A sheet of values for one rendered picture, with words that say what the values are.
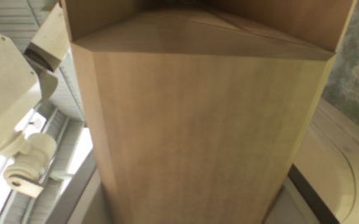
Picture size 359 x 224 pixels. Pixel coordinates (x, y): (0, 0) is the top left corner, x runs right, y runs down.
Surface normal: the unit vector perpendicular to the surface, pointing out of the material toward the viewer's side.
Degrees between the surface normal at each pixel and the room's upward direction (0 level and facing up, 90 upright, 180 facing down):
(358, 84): 0
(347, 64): 0
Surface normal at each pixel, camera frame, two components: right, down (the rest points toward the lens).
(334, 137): 0.04, -0.86
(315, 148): -1.00, -0.03
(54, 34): 0.30, 0.11
